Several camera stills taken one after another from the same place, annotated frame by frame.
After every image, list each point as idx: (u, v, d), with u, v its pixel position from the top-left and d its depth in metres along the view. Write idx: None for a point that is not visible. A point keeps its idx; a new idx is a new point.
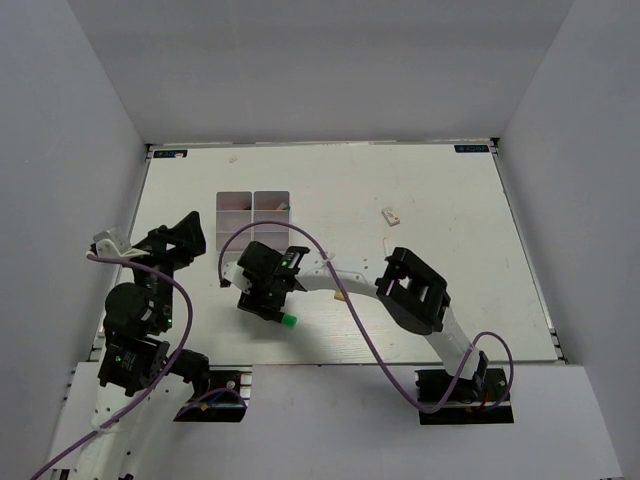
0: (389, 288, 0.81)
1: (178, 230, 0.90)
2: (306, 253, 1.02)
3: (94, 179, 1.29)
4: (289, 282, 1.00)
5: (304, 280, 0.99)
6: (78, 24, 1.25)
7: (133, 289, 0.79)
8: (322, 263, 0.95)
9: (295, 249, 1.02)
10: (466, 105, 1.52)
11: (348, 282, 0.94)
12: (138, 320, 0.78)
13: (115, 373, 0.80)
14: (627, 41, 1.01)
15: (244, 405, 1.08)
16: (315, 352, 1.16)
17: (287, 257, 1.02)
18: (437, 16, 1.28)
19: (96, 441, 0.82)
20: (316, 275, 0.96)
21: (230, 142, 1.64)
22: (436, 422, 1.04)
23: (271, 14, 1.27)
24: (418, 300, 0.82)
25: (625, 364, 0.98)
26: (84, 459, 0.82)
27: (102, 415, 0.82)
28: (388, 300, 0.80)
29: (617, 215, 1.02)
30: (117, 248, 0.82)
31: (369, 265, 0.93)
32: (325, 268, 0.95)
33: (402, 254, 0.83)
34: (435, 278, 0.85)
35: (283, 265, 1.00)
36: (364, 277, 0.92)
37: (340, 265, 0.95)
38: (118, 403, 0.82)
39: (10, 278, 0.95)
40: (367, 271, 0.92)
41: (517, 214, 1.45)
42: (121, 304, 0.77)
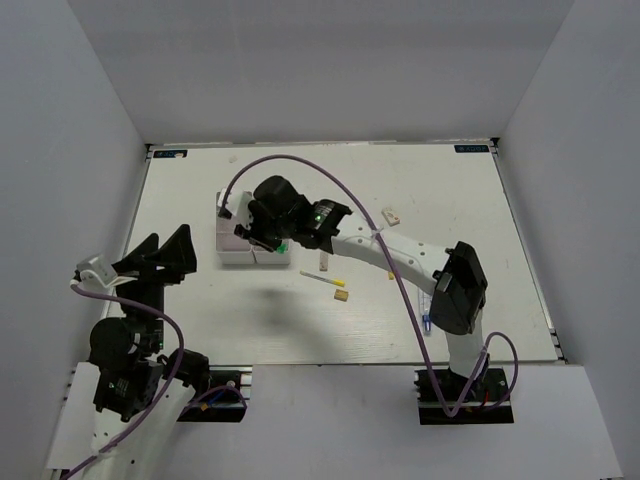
0: (448, 283, 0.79)
1: (166, 253, 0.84)
2: (348, 214, 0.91)
3: (94, 179, 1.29)
4: (317, 239, 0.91)
5: (339, 244, 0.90)
6: (77, 24, 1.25)
7: (117, 324, 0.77)
8: (372, 236, 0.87)
9: (331, 206, 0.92)
10: (467, 104, 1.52)
11: (399, 263, 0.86)
12: (124, 356, 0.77)
13: (111, 398, 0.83)
14: (627, 41, 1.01)
15: (244, 406, 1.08)
16: (316, 351, 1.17)
17: (320, 211, 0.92)
18: (438, 16, 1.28)
19: (97, 464, 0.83)
20: (357, 245, 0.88)
21: (229, 142, 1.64)
22: (435, 422, 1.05)
23: (271, 15, 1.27)
24: (466, 300, 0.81)
25: (625, 363, 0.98)
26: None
27: (100, 439, 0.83)
28: (445, 295, 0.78)
29: (617, 215, 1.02)
30: (101, 281, 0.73)
31: (425, 252, 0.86)
32: (374, 241, 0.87)
33: (466, 251, 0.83)
34: (482, 284, 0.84)
35: (318, 221, 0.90)
36: (418, 264, 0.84)
37: (393, 243, 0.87)
38: (115, 427, 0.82)
39: (10, 277, 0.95)
40: (424, 258, 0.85)
41: (517, 214, 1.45)
42: (106, 341, 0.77)
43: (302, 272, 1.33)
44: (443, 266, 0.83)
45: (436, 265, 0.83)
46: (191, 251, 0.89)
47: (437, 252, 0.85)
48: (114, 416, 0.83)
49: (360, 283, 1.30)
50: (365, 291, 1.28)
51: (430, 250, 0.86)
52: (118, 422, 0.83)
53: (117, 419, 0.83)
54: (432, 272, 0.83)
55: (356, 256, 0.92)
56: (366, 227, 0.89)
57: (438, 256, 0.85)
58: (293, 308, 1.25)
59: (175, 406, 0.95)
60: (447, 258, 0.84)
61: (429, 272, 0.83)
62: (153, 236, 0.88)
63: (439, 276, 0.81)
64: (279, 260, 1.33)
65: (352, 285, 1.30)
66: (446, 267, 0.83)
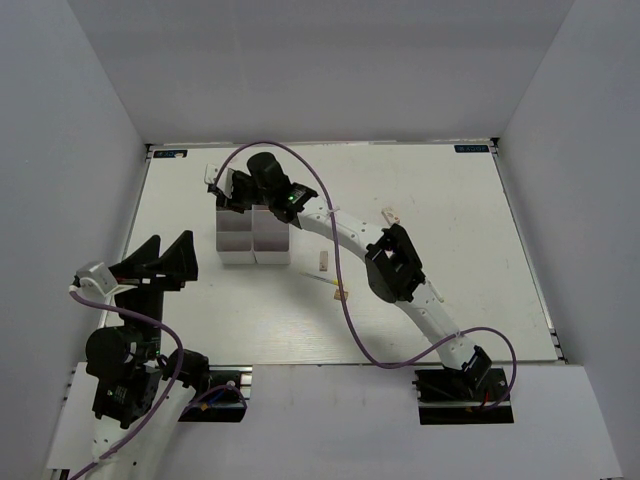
0: (376, 254, 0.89)
1: (168, 261, 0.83)
2: (315, 196, 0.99)
3: (93, 179, 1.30)
4: (288, 215, 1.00)
5: (303, 221, 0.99)
6: (78, 25, 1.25)
7: (111, 334, 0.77)
8: (327, 212, 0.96)
9: (305, 189, 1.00)
10: (467, 105, 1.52)
11: (344, 238, 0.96)
12: (120, 366, 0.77)
13: (109, 405, 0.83)
14: (627, 41, 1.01)
15: (244, 405, 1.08)
16: (315, 351, 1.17)
17: (295, 193, 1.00)
18: (437, 16, 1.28)
19: (98, 469, 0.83)
20: (315, 221, 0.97)
21: (229, 142, 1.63)
22: (435, 422, 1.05)
23: (271, 15, 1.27)
24: (394, 271, 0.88)
25: (625, 363, 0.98)
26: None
27: (100, 446, 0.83)
28: (371, 262, 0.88)
29: (617, 215, 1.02)
30: (100, 290, 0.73)
31: (366, 229, 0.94)
32: (327, 218, 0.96)
33: (395, 229, 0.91)
34: (415, 261, 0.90)
35: (289, 200, 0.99)
36: (359, 239, 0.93)
37: (343, 219, 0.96)
38: (115, 434, 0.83)
39: (10, 278, 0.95)
40: (363, 234, 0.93)
41: (517, 214, 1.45)
42: (102, 350, 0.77)
43: (302, 272, 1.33)
44: (377, 240, 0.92)
45: (370, 239, 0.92)
46: (192, 259, 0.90)
47: (375, 230, 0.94)
48: (113, 423, 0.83)
49: (360, 283, 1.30)
50: (364, 291, 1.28)
51: (372, 228, 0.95)
52: (117, 429, 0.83)
53: (116, 425, 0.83)
54: (365, 243, 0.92)
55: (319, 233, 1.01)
56: (326, 207, 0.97)
57: (375, 232, 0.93)
58: (292, 308, 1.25)
59: (176, 406, 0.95)
60: (381, 235, 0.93)
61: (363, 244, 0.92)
62: (155, 239, 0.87)
63: (370, 247, 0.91)
64: (280, 260, 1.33)
65: (351, 285, 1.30)
66: (379, 241, 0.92)
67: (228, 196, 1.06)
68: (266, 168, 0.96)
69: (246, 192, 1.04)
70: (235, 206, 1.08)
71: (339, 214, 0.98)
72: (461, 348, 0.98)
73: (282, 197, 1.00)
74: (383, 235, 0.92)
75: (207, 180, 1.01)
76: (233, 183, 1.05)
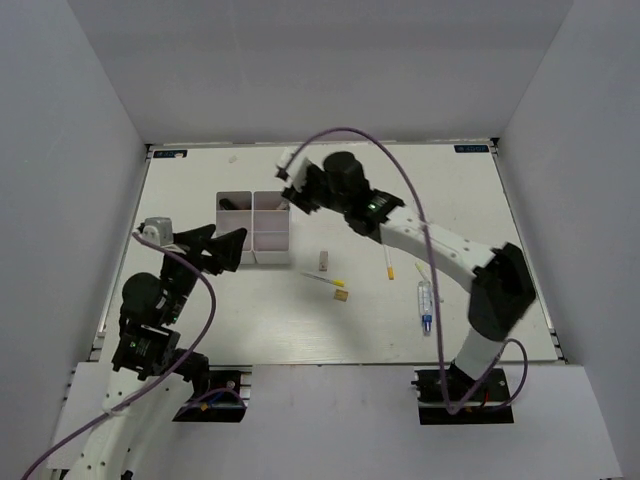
0: (486, 281, 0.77)
1: (220, 243, 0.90)
2: (401, 205, 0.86)
3: (93, 179, 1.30)
4: (368, 226, 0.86)
5: (386, 233, 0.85)
6: (78, 24, 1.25)
7: (150, 278, 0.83)
8: (418, 226, 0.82)
9: (387, 197, 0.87)
10: (467, 105, 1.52)
11: (439, 257, 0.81)
12: (153, 308, 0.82)
13: (129, 358, 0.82)
14: (627, 41, 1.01)
15: (244, 406, 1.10)
16: (315, 351, 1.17)
17: (375, 200, 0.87)
18: (437, 16, 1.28)
19: (106, 424, 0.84)
20: (404, 234, 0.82)
21: (229, 142, 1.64)
22: (435, 422, 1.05)
23: (271, 15, 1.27)
24: (507, 302, 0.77)
25: (624, 363, 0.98)
26: (91, 443, 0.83)
27: (113, 399, 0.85)
28: (482, 289, 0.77)
29: (617, 215, 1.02)
30: (157, 240, 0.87)
31: (470, 247, 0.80)
32: (419, 232, 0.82)
33: (511, 252, 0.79)
34: (530, 291, 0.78)
35: (370, 209, 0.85)
36: (460, 259, 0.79)
37: (438, 234, 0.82)
38: (131, 386, 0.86)
39: (10, 277, 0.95)
40: (467, 254, 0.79)
41: (517, 214, 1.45)
42: (138, 292, 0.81)
43: (302, 272, 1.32)
44: (485, 263, 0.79)
45: (477, 261, 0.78)
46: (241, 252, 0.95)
47: (481, 248, 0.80)
48: (130, 377, 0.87)
49: (360, 283, 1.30)
50: (364, 291, 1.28)
51: (476, 247, 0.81)
52: (133, 382, 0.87)
53: (133, 379, 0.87)
54: (471, 266, 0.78)
55: (402, 247, 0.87)
56: (416, 218, 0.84)
57: (482, 252, 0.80)
58: (293, 308, 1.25)
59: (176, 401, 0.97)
60: (490, 256, 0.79)
61: (470, 267, 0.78)
62: (212, 224, 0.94)
63: (478, 272, 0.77)
64: (280, 260, 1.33)
65: (351, 285, 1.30)
66: (488, 264, 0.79)
67: (298, 188, 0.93)
68: (348, 168, 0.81)
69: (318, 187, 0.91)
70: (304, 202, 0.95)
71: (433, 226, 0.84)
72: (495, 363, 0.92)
73: (361, 204, 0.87)
74: (493, 256, 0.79)
75: (279, 167, 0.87)
76: (305, 173, 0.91)
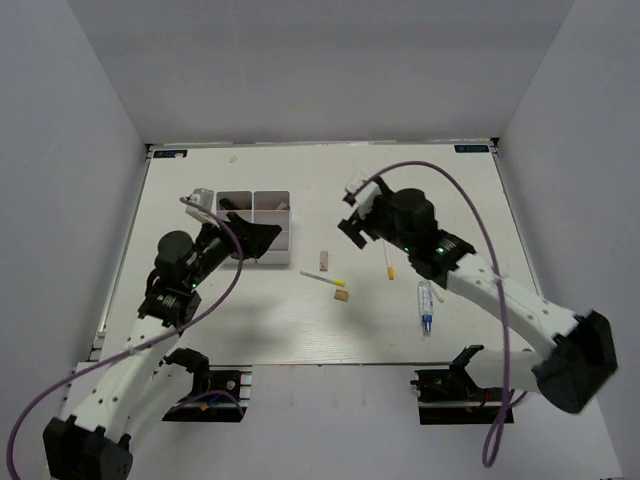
0: (569, 353, 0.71)
1: (252, 227, 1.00)
2: (471, 253, 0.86)
3: (94, 179, 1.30)
4: (433, 269, 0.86)
5: (452, 279, 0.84)
6: (78, 24, 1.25)
7: (185, 236, 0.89)
8: (491, 279, 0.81)
9: (457, 242, 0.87)
10: (467, 105, 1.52)
11: (514, 316, 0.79)
12: (186, 262, 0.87)
13: (154, 308, 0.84)
14: (627, 41, 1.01)
15: (243, 406, 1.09)
16: (314, 351, 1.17)
17: (443, 243, 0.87)
18: (437, 17, 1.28)
19: (124, 365, 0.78)
20: (475, 286, 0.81)
21: (229, 142, 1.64)
22: (434, 422, 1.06)
23: (271, 15, 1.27)
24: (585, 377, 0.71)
25: (623, 363, 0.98)
26: (104, 381, 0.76)
27: (135, 340, 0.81)
28: (562, 361, 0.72)
29: (617, 215, 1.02)
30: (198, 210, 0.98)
31: (548, 311, 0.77)
32: (493, 287, 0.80)
33: (596, 321, 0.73)
34: (609, 365, 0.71)
35: (439, 252, 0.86)
36: (537, 322, 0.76)
37: (512, 291, 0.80)
38: (153, 331, 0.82)
39: (10, 277, 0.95)
40: (545, 317, 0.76)
41: (517, 215, 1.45)
42: (174, 245, 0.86)
43: (302, 272, 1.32)
44: (567, 331, 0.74)
45: (558, 328, 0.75)
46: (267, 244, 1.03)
47: (563, 313, 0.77)
48: (155, 323, 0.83)
49: (360, 283, 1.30)
50: (364, 291, 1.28)
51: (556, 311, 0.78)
52: (157, 328, 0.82)
53: (156, 324, 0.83)
54: (552, 334, 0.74)
55: (470, 297, 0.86)
56: (488, 270, 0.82)
57: (563, 318, 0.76)
58: (293, 308, 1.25)
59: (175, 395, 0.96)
60: (573, 325, 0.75)
61: (549, 334, 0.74)
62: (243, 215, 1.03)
63: (559, 341, 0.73)
64: (280, 260, 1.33)
65: (351, 285, 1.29)
66: (571, 333, 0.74)
67: (362, 217, 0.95)
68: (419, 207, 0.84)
69: (382, 221, 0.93)
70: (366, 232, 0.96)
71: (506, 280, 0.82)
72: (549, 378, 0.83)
73: (429, 247, 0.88)
74: (576, 324, 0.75)
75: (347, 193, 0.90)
76: (371, 204, 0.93)
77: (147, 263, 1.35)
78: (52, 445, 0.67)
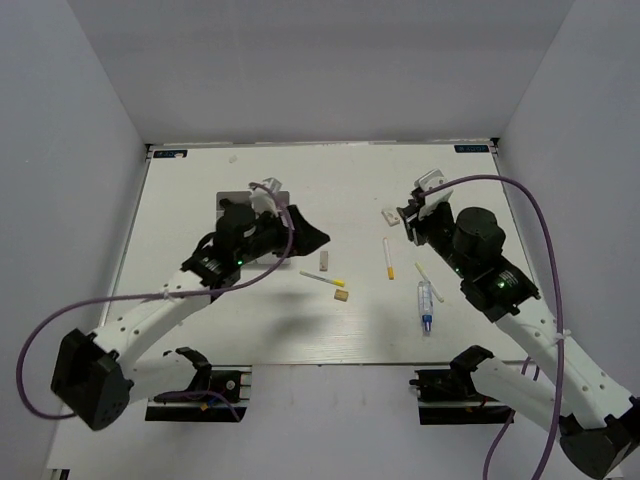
0: (622, 445, 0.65)
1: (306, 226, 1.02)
2: (533, 296, 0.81)
3: (94, 180, 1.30)
4: (485, 299, 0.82)
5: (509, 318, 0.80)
6: (78, 24, 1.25)
7: (251, 209, 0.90)
8: (554, 338, 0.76)
9: (519, 277, 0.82)
10: (467, 105, 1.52)
11: (566, 382, 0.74)
12: (243, 234, 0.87)
13: (197, 266, 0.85)
14: (628, 40, 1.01)
15: (244, 406, 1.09)
16: (315, 351, 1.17)
17: (502, 276, 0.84)
18: (437, 16, 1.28)
19: (155, 304, 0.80)
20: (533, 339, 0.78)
21: (229, 142, 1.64)
22: (434, 422, 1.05)
23: (271, 14, 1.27)
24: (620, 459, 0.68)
25: (622, 362, 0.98)
26: (133, 312, 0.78)
27: (171, 286, 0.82)
28: (610, 448, 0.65)
29: (617, 215, 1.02)
30: (264, 196, 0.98)
31: (605, 387, 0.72)
32: (554, 346, 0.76)
33: None
34: None
35: (500, 286, 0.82)
36: (591, 396, 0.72)
37: (572, 355, 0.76)
38: (190, 285, 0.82)
39: (10, 278, 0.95)
40: (601, 394, 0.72)
41: (517, 215, 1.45)
42: (240, 212, 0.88)
43: (302, 272, 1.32)
44: (622, 414, 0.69)
45: (613, 409, 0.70)
46: (310, 247, 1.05)
47: (621, 394, 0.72)
48: (193, 279, 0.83)
49: (360, 283, 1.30)
50: (365, 291, 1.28)
51: (613, 388, 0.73)
52: (193, 284, 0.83)
53: (194, 279, 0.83)
54: (605, 414, 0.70)
55: (522, 346, 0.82)
56: (550, 323, 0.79)
57: (619, 399, 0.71)
58: (293, 309, 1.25)
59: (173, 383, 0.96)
60: (628, 408, 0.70)
61: (602, 413, 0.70)
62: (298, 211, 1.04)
63: (611, 423, 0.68)
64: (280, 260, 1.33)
65: (351, 285, 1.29)
66: (625, 416, 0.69)
67: (420, 218, 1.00)
68: (487, 236, 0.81)
69: (437, 230, 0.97)
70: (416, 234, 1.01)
71: (566, 339, 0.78)
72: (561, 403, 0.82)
73: (489, 277, 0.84)
74: (632, 408, 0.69)
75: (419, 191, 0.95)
76: (432, 209, 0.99)
77: (147, 263, 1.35)
78: (68, 352, 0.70)
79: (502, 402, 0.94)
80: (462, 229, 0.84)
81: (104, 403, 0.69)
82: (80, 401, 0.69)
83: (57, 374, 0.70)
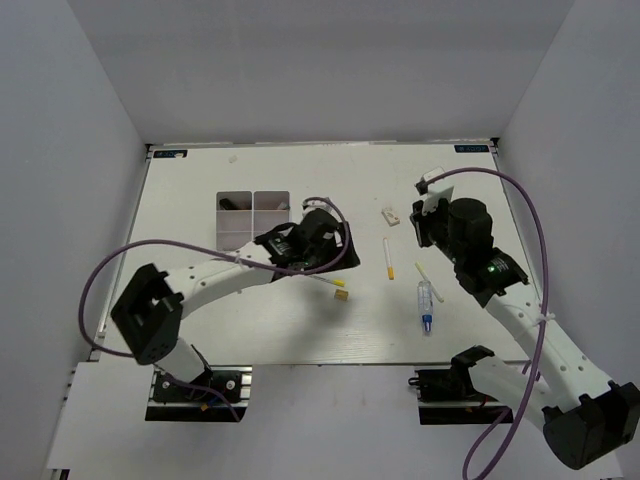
0: (594, 423, 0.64)
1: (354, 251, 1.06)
2: (522, 281, 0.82)
3: (94, 180, 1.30)
4: (477, 284, 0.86)
5: (495, 302, 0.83)
6: (78, 24, 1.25)
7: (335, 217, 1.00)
8: (537, 318, 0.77)
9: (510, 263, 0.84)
10: (467, 105, 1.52)
11: (544, 361, 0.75)
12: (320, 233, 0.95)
13: (270, 243, 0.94)
14: (628, 40, 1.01)
15: (244, 406, 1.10)
16: (314, 351, 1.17)
17: (494, 262, 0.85)
18: (437, 16, 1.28)
19: (224, 265, 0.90)
20: (517, 318, 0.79)
21: (230, 142, 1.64)
22: (434, 422, 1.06)
23: (271, 14, 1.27)
24: (594, 441, 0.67)
25: (622, 362, 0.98)
26: (205, 265, 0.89)
27: (244, 254, 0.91)
28: (582, 425, 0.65)
29: (617, 215, 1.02)
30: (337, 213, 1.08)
31: (584, 369, 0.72)
32: (535, 326, 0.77)
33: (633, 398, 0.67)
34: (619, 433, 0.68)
35: (489, 270, 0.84)
36: (568, 375, 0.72)
37: (554, 336, 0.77)
38: (259, 257, 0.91)
39: (10, 277, 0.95)
40: (579, 375, 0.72)
41: (517, 215, 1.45)
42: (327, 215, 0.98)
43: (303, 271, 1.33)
44: (597, 395, 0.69)
45: (589, 390, 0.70)
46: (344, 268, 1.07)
47: (599, 377, 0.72)
48: (264, 253, 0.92)
49: (360, 282, 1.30)
50: (365, 291, 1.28)
51: (593, 371, 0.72)
52: (263, 257, 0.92)
53: (264, 254, 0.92)
54: (579, 392, 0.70)
55: (508, 328, 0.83)
56: (535, 305, 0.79)
57: (597, 381, 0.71)
58: (293, 308, 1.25)
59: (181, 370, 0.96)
60: (606, 390, 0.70)
61: (577, 392, 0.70)
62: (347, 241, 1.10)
63: (584, 401, 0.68)
64: None
65: (351, 285, 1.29)
66: (600, 398, 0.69)
67: (423, 212, 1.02)
68: (474, 219, 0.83)
69: (438, 225, 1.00)
70: (419, 227, 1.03)
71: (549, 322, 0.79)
72: (541, 394, 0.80)
73: (481, 263, 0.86)
74: (609, 391, 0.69)
75: (421, 179, 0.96)
76: (436, 202, 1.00)
77: (147, 263, 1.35)
78: (140, 284, 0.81)
79: (502, 403, 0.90)
80: (451, 214, 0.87)
81: (156, 339, 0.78)
82: (133, 330, 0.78)
83: (125, 299, 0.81)
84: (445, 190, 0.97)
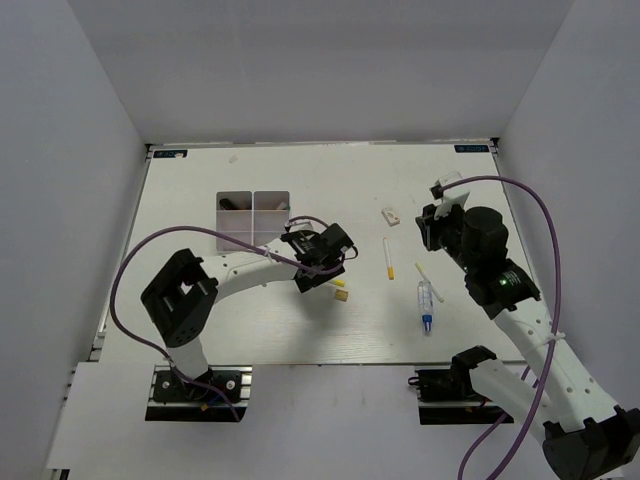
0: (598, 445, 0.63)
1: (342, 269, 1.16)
2: (533, 297, 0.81)
3: (94, 179, 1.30)
4: (486, 294, 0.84)
5: (505, 317, 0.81)
6: (78, 25, 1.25)
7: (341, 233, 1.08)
8: (547, 339, 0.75)
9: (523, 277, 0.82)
10: (467, 105, 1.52)
11: (550, 381, 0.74)
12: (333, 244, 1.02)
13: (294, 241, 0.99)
14: (628, 39, 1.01)
15: (244, 405, 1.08)
16: (315, 351, 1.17)
17: (507, 274, 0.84)
18: (437, 17, 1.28)
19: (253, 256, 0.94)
20: (525, 335, 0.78)
21: (230, 142, 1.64)
22: (435, 422, 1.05)
23: (271, 14, 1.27)
24: (595, 464, 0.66)
25: (623, 362, 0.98)
26: (237, 255, 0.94)
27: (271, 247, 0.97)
28: (584, 446, 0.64)
29: (617, 215, 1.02)
30: None
31: (591, 391, 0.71)
32: (545, 346, 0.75)
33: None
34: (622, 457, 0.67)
35: (501, 283, 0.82)
36: (573, 397, 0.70)
37: (563, 357, 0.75)
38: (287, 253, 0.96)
39: (10, 277, 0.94)
40: (586, 398, 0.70)
41: (517, 215, 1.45)
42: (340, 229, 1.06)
43: None
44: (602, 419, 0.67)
45: (593, 413, 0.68)
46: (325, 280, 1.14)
47: (605, 401, 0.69)
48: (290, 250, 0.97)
49: (360, 283, 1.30)
50: (365, 291, 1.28)
51: (600, 394, 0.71)
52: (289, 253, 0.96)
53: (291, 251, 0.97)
54: (584, 416, 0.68)
55: (514, 342, 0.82)
56: (545, 324, 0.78)
57: (603, 406, 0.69)
58: (293, 308, 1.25)
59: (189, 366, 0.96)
60: (612, 415, 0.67)
61: (582, 415, 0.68)
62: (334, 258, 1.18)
63: (588, 424, 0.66)
64: None
65: (352, 285, 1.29)
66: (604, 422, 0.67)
67: (435, 217, 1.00)
68: (490, 231, 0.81)
69: (449, 230, 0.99)
70: (428, 231, 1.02)
71: (559, 342, 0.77)
72: (543, 408, 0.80)
73: (493, 274, 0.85)
74: (615, 416, 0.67)
75: (437, 184, 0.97)
76: (449, 209, 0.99)
77: (147, 263, 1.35)
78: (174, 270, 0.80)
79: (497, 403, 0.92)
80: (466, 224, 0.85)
81: (184, 324, 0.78)
82: (163, 313, 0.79)
83: (157, 283, 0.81)
84: (461, 196, 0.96)
